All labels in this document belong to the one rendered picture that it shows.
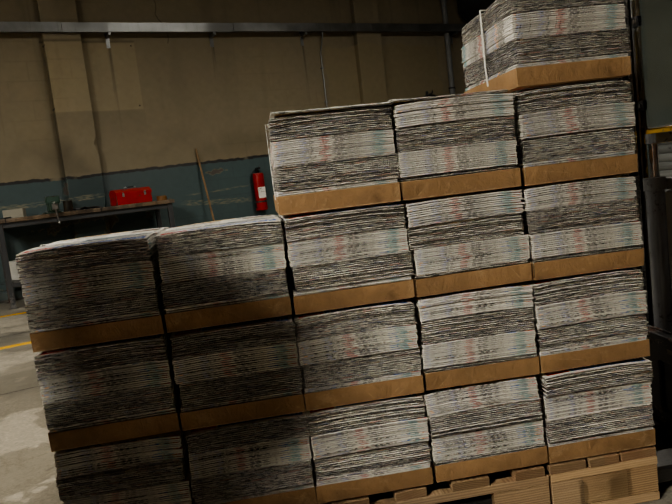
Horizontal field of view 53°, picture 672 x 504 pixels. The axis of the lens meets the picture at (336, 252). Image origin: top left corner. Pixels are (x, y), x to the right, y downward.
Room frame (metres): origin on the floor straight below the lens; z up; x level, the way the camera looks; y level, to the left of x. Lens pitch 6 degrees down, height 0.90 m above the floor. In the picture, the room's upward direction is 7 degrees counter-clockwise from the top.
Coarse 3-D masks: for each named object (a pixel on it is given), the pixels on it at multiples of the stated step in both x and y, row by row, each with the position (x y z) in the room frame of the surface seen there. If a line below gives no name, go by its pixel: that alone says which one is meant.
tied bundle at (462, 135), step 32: (480, 96) 1.58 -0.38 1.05; (512, 96) 1.59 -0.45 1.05; (416, 128) 1.57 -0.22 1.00; (448, 128) 1.57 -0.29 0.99; (480, 128) 1.59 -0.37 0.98; (512, 128) 1.59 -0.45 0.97; (416, 160) 1.56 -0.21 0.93; (448, 160) 1.57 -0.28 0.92; (480, 160) 1.57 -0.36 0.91; (512, 160) 1.59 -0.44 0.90; (480, 192) 1.59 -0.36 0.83
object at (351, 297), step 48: (288, 288) 1.68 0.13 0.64; (384, 288) 1.54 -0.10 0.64; (432, 288) 1.56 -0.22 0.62; (48, 336) 1.45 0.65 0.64; (96, 336) 1.47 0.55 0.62; (384, 384) 1.54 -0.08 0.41; (432, 384) 1.55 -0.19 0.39; (96, 432) 1.46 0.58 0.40; (144, 432) 1.47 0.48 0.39; (384, 480) 1.54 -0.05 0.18; (432, 480) 1.55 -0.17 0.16
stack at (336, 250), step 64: (512, 192) 1.60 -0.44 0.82; (64, 256) 1.46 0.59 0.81; (128, 256) 1.48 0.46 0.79; (192, 256) 1.50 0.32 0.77; (256, 256) 1.52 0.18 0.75; (320, 256) 1.54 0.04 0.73; (384, 256) 1.55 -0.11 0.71; (448, 256) 1.57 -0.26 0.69; (512, 256) 1.59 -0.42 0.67; (64, 320) 1.46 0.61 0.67; (256, 320) 1.55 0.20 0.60; (320, 320) 1.52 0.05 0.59; (384, 320) 1.54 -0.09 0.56; (448, 320) 1.57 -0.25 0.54; (512, 320) 1.58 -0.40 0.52; (64, 384) 1.45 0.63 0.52; (128, 384) 1.47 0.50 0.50; (192, 384) 1.49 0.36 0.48; (256, 384) 1.51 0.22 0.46; (320, 384) 1.53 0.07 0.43; (512, 384) 1.58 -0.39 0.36; (128, 448) 1.47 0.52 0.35; (192, 448) 1.48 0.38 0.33; (256, 448) 1.51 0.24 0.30; (320, 448) 1.52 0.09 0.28; (384, 448) 1.54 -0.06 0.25; (448, 448) 1.56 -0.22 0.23; (512, 448) 1.58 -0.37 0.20
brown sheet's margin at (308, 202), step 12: (324, 192) 1.54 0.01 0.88; (336, 192) 1.54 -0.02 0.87; (348, 192) 1.55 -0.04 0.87; (360, 192) 1.55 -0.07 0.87; (372, 192) 1.55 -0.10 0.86; (384, 192) 1.56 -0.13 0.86; (396, 192) 1.56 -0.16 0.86; (276, 204) 1.70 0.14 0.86; (288, 204) 1.53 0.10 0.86; (300, 204) 1.54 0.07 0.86; (312, 204) 1.54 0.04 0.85; (324, 204) 1.54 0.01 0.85; (336, 204) 1.55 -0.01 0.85; (348, 204) 1.55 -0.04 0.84; (360, 204) 1.55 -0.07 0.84
